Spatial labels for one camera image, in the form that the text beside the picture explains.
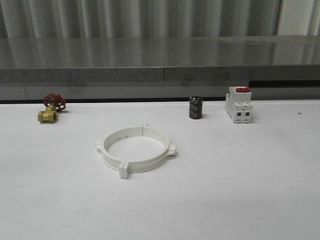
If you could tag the brass valve red handwheel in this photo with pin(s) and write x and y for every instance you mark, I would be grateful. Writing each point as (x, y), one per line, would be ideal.
(54, 103)

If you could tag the grey stone counter ledge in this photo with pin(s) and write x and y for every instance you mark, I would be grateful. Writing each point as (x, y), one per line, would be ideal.
(267, 61)

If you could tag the black cylindrical capacitor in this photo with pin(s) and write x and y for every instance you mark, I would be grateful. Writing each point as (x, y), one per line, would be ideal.
(195, 107)

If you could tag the white circuit breaker red switch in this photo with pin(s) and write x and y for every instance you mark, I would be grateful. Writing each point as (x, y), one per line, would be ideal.
(238, 104)

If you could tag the white half pipe clamp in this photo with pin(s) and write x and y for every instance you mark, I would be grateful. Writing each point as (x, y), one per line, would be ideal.
(159, 158)
(110, 160)

